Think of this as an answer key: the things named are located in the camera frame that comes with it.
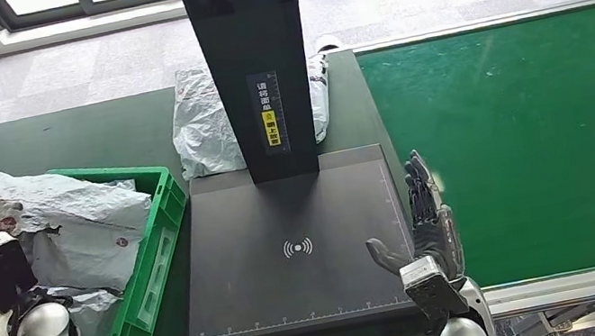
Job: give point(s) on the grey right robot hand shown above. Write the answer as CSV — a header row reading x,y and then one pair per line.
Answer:
x,y
434,228

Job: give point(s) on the green conveyor belt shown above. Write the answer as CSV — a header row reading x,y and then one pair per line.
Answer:
x,y
511,143

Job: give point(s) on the black inbound scanner machine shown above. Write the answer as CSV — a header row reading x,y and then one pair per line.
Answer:
x,y
299,251

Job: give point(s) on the yellow and black machine sticker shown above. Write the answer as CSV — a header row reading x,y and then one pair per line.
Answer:
x,y
268,114

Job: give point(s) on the plain grey parcel bag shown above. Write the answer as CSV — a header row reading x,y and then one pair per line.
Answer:
x,y
200,128

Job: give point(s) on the dark green table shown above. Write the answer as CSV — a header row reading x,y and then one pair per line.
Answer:
x,y
86,135

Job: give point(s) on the green plastic crate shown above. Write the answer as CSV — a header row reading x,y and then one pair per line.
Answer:
x,y
153,245

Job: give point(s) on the white round object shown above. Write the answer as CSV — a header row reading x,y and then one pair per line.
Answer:
x,y
325,42

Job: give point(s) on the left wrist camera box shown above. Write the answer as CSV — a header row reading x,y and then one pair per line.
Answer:
x,y
3,270

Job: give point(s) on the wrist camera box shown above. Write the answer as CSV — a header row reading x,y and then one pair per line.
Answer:
x,y
432,289
3,270

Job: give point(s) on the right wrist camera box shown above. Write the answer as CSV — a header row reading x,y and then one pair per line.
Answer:
x,y
432,289

